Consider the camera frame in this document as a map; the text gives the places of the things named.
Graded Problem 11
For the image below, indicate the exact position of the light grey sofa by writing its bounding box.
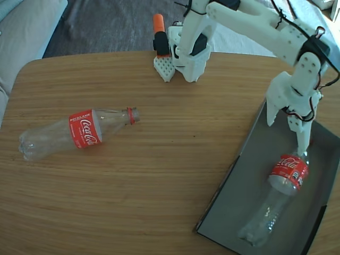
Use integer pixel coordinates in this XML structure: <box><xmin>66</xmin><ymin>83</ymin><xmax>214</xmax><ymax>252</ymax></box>
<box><xmin>0</xmin><ymin>0</ymin><xmax>69</xmax><ymax>128</ymax></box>

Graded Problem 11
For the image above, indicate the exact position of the white cushioned seat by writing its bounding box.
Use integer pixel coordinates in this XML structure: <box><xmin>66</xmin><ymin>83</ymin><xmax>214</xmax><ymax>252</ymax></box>
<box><xmin>211</xmin><ymin>6</ymin><xmax>313</xmax><ymax>63</ymax></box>

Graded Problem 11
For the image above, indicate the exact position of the clear bottle red printed label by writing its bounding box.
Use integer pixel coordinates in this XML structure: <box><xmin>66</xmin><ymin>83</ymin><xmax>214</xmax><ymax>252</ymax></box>
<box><xmin>237</xmin><ymin>150</ymin><xmax>311</xmax><ymax>247</ymax></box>

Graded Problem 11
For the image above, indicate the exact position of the blue grey blanket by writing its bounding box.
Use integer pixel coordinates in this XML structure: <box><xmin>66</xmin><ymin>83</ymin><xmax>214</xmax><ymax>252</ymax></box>
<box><xmin>288</xmin><ymin>0</ymin><xmax>340</xmax><ymax>67</ymax></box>

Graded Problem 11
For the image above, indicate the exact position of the grey cardboard box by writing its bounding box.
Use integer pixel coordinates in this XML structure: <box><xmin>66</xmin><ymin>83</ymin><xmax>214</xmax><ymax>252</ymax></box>
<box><xmin>195</xmin><ymin>92</ymin><xmax>340</xmax><ymax>255</ymax></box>

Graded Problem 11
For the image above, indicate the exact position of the orange black clamp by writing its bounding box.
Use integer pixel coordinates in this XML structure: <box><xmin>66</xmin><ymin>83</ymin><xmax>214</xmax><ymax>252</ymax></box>
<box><xmin>152</xmin><ymin>13</ymin><xmax>171</xmax><ymax>58</ymax></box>

